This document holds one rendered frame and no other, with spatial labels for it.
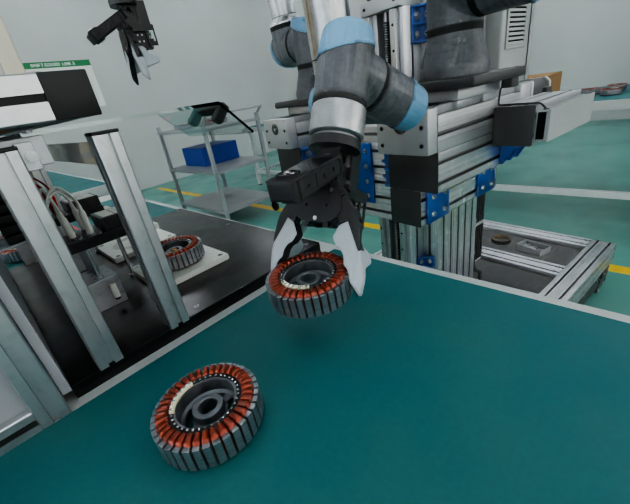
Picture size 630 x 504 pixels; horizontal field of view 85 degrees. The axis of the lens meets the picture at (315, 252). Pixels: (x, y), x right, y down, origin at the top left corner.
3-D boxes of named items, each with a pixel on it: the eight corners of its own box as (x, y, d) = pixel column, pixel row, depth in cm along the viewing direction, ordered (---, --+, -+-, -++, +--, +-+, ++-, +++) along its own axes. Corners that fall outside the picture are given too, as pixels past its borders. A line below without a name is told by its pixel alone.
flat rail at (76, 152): (34, 157, 84) (27, 144, 83) (119, 163, 43) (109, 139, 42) (28, 158, 84) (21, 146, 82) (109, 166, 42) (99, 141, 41)
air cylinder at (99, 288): (115, 288, 67) (103, 263, 65) (129, 299, 62) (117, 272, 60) (87, 300, 64) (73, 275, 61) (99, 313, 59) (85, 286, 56)
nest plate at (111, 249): (153, 229, 97) (151, 225, 97) (177, 238, 87) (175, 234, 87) (97, 251, 88) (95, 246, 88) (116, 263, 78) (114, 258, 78)
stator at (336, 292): (299, 266, 53) (294, 245, 51) (367, 276, 47) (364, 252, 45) (254, 311, 45) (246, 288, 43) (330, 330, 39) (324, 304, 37)
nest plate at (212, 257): (194, 245, 81) (193, 240, 81) (229, 258, 71) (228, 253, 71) (131, 273, 72) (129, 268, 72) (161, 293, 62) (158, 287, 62)
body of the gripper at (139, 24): (160, 47, 98) (144, -4, 93) (128, 50, 93) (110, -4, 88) (152, 52, 103) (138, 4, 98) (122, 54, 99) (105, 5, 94)
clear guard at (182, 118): (190, 136, 78) (182, 108, 75) (254, 132, 62) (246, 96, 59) (17, 174, 58) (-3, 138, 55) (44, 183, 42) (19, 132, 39)
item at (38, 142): (45, 161, 46) (30, 129, 44) (55, 162, 42) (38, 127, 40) (4, 170, 43) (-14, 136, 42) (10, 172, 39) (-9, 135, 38)
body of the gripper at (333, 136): (364, 234, 49) (374, 151, 49) (338, 227, 42) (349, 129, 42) (319, 231, 53) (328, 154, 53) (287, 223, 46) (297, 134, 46)
